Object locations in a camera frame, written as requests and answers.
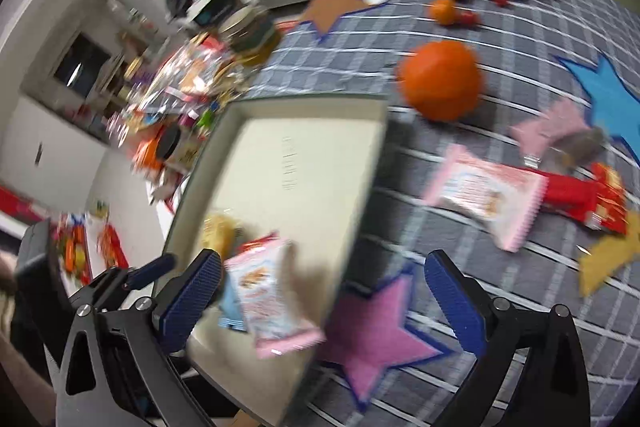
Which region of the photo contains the large shallow gift box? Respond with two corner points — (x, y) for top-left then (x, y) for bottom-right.
(162, 94), (391, 427)

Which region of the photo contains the pink white snack packet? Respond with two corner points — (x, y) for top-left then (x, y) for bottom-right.
(422, 144), (548, 253)
(222, 232), (326, 360)

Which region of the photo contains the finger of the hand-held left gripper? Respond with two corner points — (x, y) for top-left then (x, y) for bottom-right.
(75, 254), (177, 304)

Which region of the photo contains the person's left forearm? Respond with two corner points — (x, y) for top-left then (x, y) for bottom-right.
(0, 332), (55, 427)

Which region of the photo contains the small pink snack packet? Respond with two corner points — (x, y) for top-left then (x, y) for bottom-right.
(510, 99), (591, 158)

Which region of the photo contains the glass jar with beige lid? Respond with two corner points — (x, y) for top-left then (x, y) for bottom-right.
(227, 7), (283, 68)

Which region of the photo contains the heap of red snack packets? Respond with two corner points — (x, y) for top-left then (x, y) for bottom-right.
(55, 202), (131, 283)

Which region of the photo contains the red gold patterned snack packet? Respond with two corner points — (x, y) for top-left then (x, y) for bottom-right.
(582, 162), (630, 235)

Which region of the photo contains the large orange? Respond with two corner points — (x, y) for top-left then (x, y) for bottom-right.
(397, 39), (483, 122)

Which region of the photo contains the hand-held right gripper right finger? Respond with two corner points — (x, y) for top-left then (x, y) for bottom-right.
(424, 250), (591, 427)

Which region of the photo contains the pile of assorted snack bags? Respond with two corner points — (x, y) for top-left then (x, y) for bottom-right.
(107, 32), (251, 178)

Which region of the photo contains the grey checked star tablecloth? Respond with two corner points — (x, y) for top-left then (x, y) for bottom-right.
(250, 0), (640, 427)

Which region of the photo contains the dark printed cardboard box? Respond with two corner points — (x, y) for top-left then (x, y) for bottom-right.
(192, 0), (236, 28)

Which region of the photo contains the jar with black lid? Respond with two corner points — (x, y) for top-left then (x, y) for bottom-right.
(155, 127), (201, 172)

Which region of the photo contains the long red snack packet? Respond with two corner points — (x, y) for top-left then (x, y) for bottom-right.
(525, 167), (601, 220)

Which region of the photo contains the pale yellow snack packet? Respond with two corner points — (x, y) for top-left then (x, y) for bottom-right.
(200, 213), (241, 263)

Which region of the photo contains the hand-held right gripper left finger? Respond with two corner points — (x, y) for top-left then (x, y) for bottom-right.
(52, 249), (223, 427)

